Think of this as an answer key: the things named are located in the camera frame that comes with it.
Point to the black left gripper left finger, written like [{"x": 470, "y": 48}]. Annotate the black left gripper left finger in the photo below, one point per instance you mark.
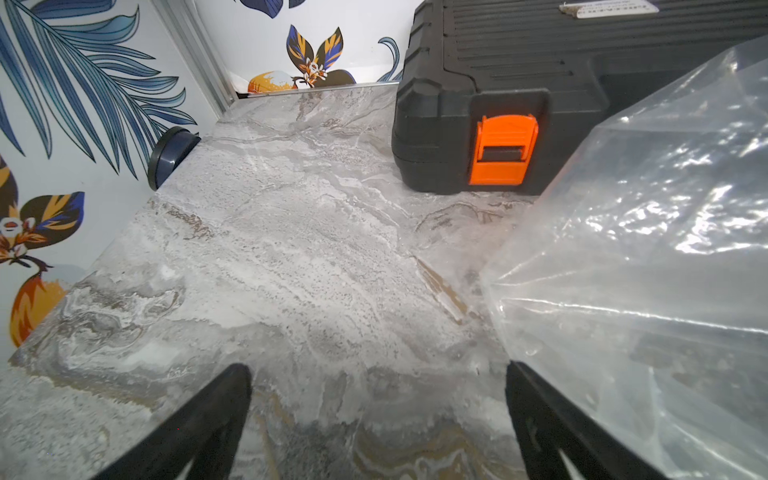
[{"x": 200, "y": 439}]

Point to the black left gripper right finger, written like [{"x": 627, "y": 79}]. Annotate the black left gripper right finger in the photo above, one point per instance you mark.
[{"x": 554, "y": 435}]

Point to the clear bag with banana peel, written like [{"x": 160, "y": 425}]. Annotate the clear bag with banana peel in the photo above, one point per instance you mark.
[{"x": 636, "y": 285}]

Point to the black plastic tool case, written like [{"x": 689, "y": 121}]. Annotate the black plastic tool case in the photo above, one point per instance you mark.
[{"x": 497, "y": 95}]

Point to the dark round wall fixture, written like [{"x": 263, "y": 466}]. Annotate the dark round wall fixture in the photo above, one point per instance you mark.
[{"x": 168, "y": 154}]

